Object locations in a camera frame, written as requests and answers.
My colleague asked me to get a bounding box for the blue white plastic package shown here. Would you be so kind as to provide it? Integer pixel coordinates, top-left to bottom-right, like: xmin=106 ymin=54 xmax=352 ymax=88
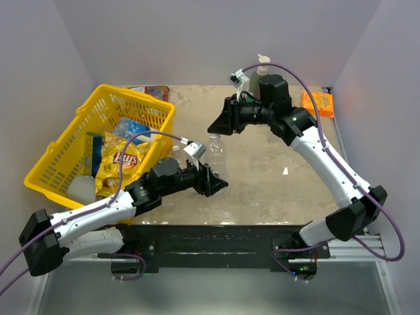
xmin=112 ymin=117 xmax=157 ymax=146

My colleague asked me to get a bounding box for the clear plastic bottle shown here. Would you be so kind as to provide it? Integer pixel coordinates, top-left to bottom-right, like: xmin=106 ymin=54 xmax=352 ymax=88
xmin=206 ymin=134 xmax=228 ymax=181

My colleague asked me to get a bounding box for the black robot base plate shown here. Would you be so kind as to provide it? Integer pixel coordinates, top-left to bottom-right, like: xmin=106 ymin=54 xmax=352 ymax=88
xmin=99 ymin=224 xmax=330 ymax=280

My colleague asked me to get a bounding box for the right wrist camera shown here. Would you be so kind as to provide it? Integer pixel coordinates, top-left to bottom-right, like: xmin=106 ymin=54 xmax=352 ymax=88
xmin=228 ymin=69 xmax=250 ymax=101

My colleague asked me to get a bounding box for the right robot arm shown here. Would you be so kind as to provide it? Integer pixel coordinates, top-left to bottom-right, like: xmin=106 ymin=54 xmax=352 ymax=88
xmin=207 ymin=72 xmax=387 ymax=258

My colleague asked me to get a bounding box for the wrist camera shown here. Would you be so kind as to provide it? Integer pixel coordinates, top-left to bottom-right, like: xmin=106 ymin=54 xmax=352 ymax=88
xmin=228 ymin=69 xmax=250 ymax=101
xmin=183 ymin=142 xmax=207 ymax=171

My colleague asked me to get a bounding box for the red snack bag behind basket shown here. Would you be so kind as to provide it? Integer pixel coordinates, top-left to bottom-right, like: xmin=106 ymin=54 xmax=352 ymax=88
xmin=129 ymin=85 xmax=170 ymax=102

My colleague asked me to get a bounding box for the orange candy box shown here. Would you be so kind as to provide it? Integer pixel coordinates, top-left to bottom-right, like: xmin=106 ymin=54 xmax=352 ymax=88
xmin=301 ymin=91 xmax=334 ymax=118

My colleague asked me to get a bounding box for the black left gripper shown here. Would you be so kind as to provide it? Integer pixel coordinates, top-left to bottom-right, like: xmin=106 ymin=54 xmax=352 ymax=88
xmin=160 ymin=156 xmax=228 ymax=197

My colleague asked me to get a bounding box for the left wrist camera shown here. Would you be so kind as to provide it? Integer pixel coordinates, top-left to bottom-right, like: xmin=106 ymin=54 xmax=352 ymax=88
xmin=183 ymin=142 xmax=207 ymax=171

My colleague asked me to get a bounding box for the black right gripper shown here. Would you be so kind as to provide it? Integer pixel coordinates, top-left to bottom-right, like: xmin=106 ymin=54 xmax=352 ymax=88
xmin=208 ymin=94 xmax=274 ymax=136

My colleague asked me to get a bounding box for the green soap pump bottle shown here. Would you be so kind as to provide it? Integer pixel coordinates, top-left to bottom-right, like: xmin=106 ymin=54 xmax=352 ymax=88
xmin=249 ymin=54 xmax=270 ymax=98

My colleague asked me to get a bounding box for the aluminium frame rail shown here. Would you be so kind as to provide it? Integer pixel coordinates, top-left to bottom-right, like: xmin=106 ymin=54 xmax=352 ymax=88
xmin=327 ymin=240 xmax=402 ymax=314

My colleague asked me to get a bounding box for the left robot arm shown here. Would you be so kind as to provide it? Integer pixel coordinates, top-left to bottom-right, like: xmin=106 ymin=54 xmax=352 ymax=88
xmin=19 ymin=157 xmax=228 ymax=276

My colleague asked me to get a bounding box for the yellow plastic shopping basket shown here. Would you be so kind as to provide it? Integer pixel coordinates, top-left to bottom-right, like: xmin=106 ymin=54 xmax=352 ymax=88
xmin=24 ymin=84 xmax=176 ymax=209

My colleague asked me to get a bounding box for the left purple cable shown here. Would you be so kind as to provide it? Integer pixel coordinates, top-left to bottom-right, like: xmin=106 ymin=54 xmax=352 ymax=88
xmin=0 ymin=130 xmax=190 ymax=296

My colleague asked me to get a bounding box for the yellow Lays chips bag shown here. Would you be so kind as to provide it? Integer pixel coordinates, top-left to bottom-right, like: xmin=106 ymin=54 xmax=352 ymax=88
xmin=95 ymin=132 xmax=149 ymax=198

